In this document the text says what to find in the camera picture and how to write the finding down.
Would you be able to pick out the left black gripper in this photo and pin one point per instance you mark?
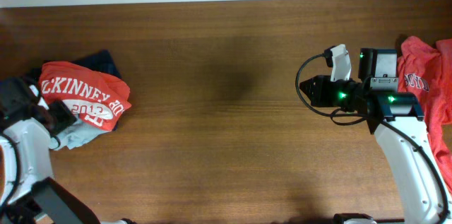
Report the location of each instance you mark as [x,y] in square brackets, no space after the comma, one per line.
[64,116]

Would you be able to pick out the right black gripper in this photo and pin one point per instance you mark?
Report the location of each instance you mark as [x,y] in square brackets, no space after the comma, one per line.
[318,97]

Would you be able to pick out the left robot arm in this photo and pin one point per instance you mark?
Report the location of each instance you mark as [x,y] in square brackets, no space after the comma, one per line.
[30,191]

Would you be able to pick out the light grey crumpled garment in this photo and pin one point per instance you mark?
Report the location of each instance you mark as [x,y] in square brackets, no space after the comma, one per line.
[74,136]

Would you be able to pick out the navy blue folded garment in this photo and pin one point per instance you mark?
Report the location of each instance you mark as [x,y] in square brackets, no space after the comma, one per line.
[99,61]

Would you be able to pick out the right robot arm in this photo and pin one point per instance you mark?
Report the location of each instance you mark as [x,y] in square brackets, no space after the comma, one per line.
[397,122]

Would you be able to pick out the orange FRAM t-shirt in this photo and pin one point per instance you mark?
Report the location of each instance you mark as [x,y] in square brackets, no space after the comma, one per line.
[84,93]

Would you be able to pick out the heathered red printed t-shirt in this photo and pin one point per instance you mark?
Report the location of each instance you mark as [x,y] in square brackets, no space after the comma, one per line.
[425,71]

